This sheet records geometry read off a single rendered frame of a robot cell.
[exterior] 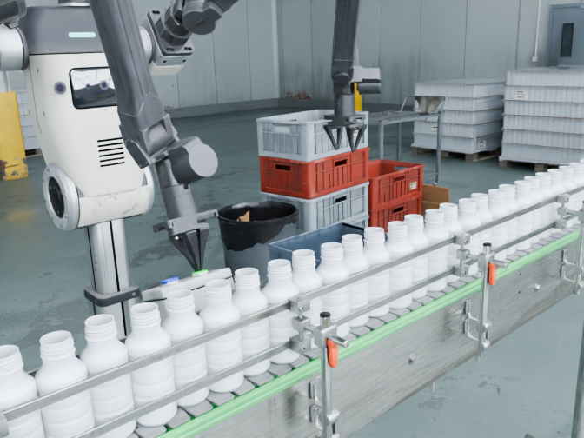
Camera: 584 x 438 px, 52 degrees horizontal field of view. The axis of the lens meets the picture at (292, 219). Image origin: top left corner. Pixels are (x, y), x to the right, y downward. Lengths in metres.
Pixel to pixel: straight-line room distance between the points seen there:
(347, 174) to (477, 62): 9.15
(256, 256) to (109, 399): 2.41
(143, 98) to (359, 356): 0.57
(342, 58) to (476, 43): 11.17
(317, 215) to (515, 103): 4.62
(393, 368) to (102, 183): 0.74
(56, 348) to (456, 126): 7.70
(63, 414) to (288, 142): 2.78
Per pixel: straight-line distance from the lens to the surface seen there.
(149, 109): 1.02
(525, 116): 7.66
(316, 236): 1.86
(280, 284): 0.94
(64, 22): 1.44
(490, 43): 12.49
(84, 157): 1.36
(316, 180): 3.43
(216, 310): 0.88
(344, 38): 1.47
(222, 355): 0.90
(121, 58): 0.99
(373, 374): 1.13
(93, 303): 1.55
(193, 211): 1.05
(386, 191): 4.11
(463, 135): 8.22
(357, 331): 1.09
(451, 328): 1.30
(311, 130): 3.34
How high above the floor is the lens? 1.49
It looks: 16 degrees down
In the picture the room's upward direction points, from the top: 2 degrees counter-clockwise
